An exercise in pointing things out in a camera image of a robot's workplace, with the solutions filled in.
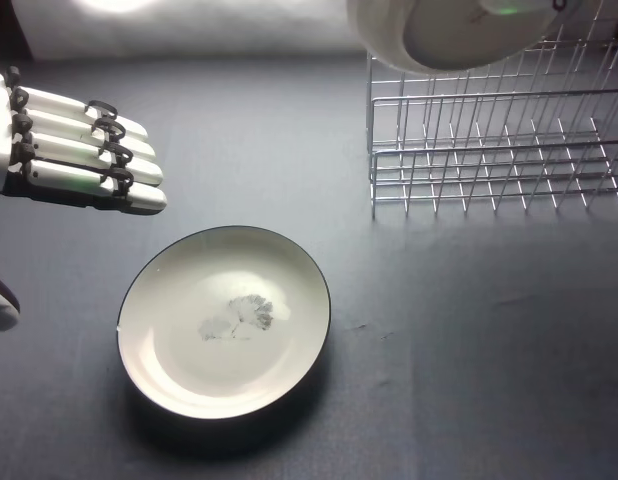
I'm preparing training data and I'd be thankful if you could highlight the white plate with mountain print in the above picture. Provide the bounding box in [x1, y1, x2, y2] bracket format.
[346, 0, 578, 77]

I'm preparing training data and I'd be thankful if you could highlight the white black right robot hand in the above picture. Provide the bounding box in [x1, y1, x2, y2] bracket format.
[480, 0, 566, 16]

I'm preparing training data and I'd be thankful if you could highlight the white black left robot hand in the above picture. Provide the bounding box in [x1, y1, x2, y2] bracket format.
[0, 67, 169, 332]

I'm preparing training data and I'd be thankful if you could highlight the white plate with leaf print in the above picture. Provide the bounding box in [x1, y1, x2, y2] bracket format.
[117, 225, 333, 420]

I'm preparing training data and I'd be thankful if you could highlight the white backdrop sheet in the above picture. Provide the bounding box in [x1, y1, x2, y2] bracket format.
[18, 0, 370, 62]

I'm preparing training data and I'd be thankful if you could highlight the grey table cloth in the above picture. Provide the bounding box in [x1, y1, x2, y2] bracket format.
[0, 47, 618, 480]

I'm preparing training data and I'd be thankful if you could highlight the metal wire dish rack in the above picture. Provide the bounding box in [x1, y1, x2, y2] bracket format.
[366, 19, 618, 220]

